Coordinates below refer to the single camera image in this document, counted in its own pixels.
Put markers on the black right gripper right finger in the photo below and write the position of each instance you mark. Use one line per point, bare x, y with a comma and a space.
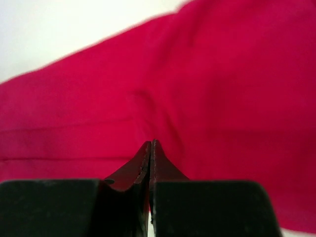
181, 207

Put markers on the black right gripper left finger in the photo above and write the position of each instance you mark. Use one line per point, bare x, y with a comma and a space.
117, 206

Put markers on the crimson red t shirt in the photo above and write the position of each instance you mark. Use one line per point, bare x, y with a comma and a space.
227, 86

